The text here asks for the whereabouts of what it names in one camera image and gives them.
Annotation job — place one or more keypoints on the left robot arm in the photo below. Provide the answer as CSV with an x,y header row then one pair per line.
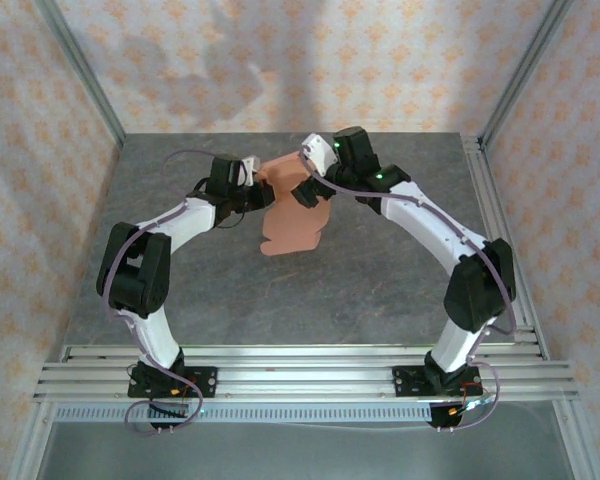
x,y
195,215

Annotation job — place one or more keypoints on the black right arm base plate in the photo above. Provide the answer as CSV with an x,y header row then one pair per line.
x,y
407,382

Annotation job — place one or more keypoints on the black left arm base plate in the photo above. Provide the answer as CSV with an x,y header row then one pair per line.
x,y
205,382

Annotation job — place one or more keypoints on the aluminium frame post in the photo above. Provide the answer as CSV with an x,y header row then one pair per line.
x,y
522,70
82,70

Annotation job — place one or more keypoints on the aluminium side rail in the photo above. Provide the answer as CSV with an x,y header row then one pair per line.
x,y
495,225

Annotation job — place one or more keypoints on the pink cardboard paper box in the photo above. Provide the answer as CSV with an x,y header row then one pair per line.
x,y
295,225

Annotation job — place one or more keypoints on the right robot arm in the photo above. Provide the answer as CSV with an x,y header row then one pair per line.
x,y
430,220

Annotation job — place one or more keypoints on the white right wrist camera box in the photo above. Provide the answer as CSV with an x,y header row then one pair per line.
x,y
320,150

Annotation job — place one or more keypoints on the aluminium mounting rail beam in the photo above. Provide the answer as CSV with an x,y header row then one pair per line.
x,y
300,380

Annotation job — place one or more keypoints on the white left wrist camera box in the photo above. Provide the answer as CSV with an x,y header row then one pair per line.
x,y
251,167

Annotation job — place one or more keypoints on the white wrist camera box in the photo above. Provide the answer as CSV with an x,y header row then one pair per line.
x,y
320,150
251,167

